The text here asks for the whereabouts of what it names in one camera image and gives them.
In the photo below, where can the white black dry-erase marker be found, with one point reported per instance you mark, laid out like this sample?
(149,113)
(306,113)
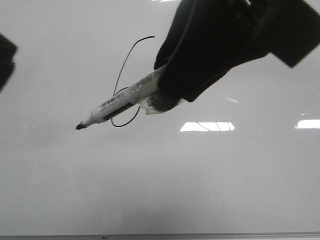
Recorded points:
(144,93)

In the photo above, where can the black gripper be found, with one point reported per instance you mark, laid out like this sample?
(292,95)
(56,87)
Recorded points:
(288,29)

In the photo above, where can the grey whiteboard frame rail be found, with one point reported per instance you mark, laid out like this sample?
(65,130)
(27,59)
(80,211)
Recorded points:
(307,235)

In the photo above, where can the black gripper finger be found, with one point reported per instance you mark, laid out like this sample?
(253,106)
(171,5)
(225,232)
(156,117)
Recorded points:
(207,38)
(7,65)

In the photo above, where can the white whiteboard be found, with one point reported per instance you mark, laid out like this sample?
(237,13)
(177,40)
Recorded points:
(244,157)

